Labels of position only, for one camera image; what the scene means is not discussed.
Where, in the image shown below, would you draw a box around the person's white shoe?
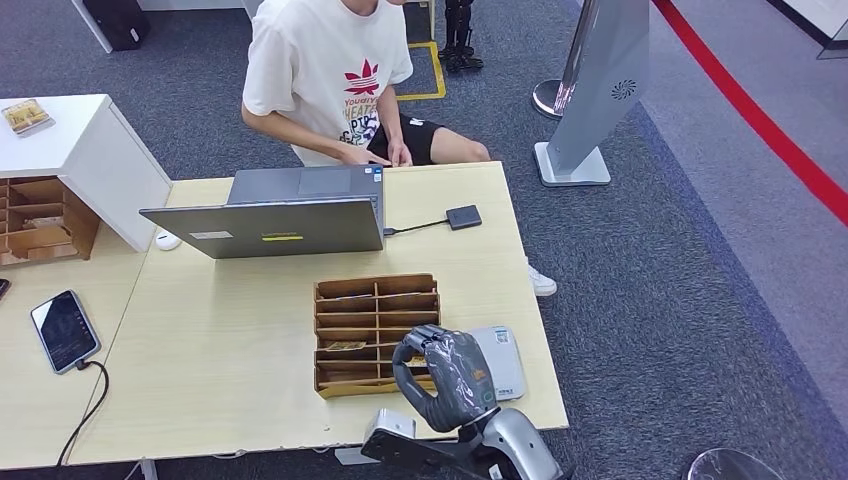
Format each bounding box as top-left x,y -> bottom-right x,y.
527,264 -> 559,298

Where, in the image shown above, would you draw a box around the grey laptop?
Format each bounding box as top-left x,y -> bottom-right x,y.
138,164 -> 386,260

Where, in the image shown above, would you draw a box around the grey kiosk stand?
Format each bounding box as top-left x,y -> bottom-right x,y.
533,0 -> 653,189

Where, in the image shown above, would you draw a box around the person's left hand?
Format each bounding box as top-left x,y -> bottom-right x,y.
387,137 -> 414,168

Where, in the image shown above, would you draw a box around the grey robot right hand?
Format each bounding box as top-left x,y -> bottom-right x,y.
392,324 -> 501,435

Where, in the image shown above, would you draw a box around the black box on floor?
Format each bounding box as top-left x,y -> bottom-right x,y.
82,0 -> 152,53

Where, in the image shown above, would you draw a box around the wrapped pack of cards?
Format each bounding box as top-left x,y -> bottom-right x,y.
1,98 -> 56,138

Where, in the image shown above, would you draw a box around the round chrome base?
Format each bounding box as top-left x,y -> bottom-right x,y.
686,448 -> 786,480

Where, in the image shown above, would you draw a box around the white cabinet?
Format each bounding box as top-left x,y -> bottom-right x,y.
0,93 -> 174,254

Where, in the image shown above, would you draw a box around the white furniture leg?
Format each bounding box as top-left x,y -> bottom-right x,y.
70,0 -> 115,55

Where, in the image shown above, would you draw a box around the chrome stanchion post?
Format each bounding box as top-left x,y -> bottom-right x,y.
531,0 -> 601,122

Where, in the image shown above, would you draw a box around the white raised platform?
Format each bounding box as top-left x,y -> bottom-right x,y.
768,0 -> 848,61

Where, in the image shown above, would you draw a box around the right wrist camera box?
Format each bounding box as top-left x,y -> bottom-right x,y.
360,407 -> 492,480

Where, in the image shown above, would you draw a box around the person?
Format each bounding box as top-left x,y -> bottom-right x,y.
240,0 -> 559,298

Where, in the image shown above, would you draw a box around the black smartphone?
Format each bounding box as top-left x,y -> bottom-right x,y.
30,289 -> 103,376

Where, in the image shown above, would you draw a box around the wooden card organiser tray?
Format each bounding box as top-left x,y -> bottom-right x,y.
312,273 -> 442,401

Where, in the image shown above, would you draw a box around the pale grey card reader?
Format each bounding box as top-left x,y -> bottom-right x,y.
466,325 -> 528,403

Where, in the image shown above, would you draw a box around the person's right hand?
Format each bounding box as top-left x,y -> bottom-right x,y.
334,142 -> 392,167

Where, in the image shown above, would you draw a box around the small black USB box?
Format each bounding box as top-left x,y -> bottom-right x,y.
445,204 -> 484,232

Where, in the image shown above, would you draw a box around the wooden compartment box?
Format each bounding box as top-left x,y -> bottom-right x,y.
0,176 -> 102,268

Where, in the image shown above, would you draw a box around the black robot legs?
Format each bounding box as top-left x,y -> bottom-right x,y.
437,0 -> 485,74

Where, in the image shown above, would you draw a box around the black phone charging cable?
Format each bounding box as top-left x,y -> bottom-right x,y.
56,359 -> 111,472

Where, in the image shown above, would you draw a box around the black USB box cable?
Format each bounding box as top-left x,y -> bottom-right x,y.
383,219 -> 449,238

